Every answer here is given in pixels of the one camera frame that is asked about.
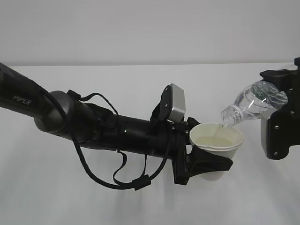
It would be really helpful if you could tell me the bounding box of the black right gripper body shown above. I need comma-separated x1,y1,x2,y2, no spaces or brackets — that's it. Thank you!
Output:
264,88,300,160

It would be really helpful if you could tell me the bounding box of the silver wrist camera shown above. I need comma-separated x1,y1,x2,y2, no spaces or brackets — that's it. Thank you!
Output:
261,117,269,157
168,83,186,123

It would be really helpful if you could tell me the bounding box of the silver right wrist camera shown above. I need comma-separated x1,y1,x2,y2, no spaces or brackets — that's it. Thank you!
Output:
261,117,269,157

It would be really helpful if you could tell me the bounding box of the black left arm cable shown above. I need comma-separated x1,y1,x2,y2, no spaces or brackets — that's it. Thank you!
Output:
46,90,174,191

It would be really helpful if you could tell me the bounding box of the clear green-label water bottle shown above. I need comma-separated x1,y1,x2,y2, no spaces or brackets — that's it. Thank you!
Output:
221,81,288,127

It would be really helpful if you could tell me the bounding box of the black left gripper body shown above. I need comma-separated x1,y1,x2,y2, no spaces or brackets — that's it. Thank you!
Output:
150,117,200,186

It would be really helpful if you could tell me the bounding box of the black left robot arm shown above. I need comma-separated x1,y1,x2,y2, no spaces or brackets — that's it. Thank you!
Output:
0,65,233,190

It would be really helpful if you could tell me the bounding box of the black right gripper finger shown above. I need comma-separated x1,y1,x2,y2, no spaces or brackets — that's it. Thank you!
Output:
260,69,297,93

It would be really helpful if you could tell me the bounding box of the white paper cup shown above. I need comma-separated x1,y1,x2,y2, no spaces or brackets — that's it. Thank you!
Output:
189,122,244,181

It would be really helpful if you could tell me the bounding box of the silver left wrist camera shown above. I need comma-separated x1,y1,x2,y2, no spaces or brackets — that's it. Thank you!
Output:
168,83,186,123

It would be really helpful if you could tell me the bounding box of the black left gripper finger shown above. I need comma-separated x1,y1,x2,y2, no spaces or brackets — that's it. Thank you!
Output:
188,145,233,181
186,117,200,131

